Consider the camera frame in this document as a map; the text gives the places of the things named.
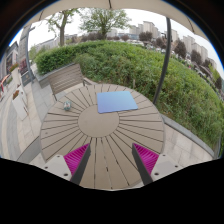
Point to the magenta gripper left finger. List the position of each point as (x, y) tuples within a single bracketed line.
[(70, 167)]

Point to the beige patio umbrella canopy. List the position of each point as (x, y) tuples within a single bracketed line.
[(161, 7)]

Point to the green hedge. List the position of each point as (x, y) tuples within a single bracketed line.
[(185, 97)]

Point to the small teal computer mouse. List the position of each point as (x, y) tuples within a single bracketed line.
[(67, 105)]

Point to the white planter box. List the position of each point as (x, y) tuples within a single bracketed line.
[(19, 103)]

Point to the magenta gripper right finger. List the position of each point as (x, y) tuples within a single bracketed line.
[(153, 166)]

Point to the grey wooden slat chair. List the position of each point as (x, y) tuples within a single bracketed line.
[(67, 77)]

